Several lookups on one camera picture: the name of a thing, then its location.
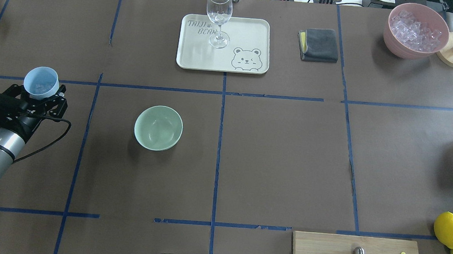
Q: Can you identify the cream bear tray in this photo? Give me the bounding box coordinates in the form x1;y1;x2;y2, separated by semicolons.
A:
175;13;273;75

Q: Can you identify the pink bowl with ice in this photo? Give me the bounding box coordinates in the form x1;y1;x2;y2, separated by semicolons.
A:
383;2;449;60

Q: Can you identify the clear wine glass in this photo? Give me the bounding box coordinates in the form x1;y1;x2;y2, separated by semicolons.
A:
207;0;233;49

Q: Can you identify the grey folded cloth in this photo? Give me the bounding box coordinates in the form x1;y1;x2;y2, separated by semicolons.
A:
298;28;338;63

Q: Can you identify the green ceramic bowl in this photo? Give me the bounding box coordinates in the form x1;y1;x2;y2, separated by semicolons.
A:
134;105;183;151

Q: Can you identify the light blue plastic cup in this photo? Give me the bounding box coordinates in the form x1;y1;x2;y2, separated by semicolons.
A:
23;66;60;100

